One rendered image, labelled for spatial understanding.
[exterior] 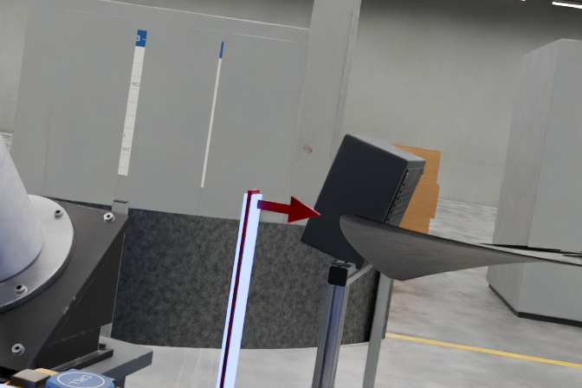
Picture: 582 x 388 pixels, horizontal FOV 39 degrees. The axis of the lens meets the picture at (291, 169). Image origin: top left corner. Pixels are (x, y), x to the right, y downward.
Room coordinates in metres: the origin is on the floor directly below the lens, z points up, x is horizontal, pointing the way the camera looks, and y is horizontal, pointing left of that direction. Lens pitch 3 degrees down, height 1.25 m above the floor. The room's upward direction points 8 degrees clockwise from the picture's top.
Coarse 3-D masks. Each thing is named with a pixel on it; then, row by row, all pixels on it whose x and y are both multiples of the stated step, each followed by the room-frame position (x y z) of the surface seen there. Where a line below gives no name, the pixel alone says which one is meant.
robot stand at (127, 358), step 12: (120, 348) 1.07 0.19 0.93; (132, 348) 1.07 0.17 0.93; (144, 348) 1.08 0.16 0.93; (108, 360) 1.01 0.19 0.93; (120, 360) 1.02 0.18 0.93; (132, 360) 1.03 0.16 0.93; (144, 360) 1.06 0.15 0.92; (96, 372) 0.96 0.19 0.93; (108, 372) 0.97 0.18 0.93; (120, 372) 1.00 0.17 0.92; (132, 372) 1.03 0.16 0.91; (120, 384) 1.03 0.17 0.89
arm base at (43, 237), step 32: (0, 160) 0.88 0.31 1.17; (0, 192) 0.89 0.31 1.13; (0, 224) 0.90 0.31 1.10; (32, 224) 0.95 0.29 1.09; (64, 224) 1.00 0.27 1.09; (0, 256) 0.92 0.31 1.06; (32, 256) 0.96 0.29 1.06; (64, 256) 0.96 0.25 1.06; (0, 288) 0.93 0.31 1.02; (32, 288) 0.93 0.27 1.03
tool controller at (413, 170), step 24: (360, 144) 1.28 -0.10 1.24; (384, 144) 1.42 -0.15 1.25; (336, 168) 1.29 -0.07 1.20; (360, 168) 1.28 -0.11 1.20; (384, 168) 1.27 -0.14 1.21; (408, 168) 1.29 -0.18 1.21; (336, 192) 1.29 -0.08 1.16; (360, 192) 1.28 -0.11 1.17; (384, 192) 1.27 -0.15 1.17; (408, 192) 1.41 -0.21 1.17; (336, 216) 1.29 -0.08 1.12; (360, 216) 1.28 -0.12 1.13; (384, 216) 1.27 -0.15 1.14; (312, 240) 1.30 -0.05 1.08; (336, 240) 1.29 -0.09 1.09; (360, 264) 1.27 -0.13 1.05
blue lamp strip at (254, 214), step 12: (252, 204) 0.72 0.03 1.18; (252, 216) 0.72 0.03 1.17; (252, 228) 0.72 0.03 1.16; (252, 240) 0.73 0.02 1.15; (252, 252) 0.73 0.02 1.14; (240, 276) 0.72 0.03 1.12; (240, 288) 0.72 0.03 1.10; (240, 300) 0.72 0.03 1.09; (240, 312) 0.72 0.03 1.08; (240, 324) 0.73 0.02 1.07; (240, 336) 0.73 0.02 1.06; (228, 360) 0.72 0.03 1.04; (228, 372) 0.72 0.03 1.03; (228, 384) 0.72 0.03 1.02
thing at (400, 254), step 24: (360, 240) 0.69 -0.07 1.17; (384, 240) 0.67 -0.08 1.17; (408, 240) 0.65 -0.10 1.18; (432, 240) 0.61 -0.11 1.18; (456, 240) 0.61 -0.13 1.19; (384, 264) 0.77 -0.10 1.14; (408, 264) 0.76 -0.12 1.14; (432, 264) 0.76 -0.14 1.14; (456, 264) 0.75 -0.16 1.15; (480, 264) 0.75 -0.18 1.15; (576, 264) 0.60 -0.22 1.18
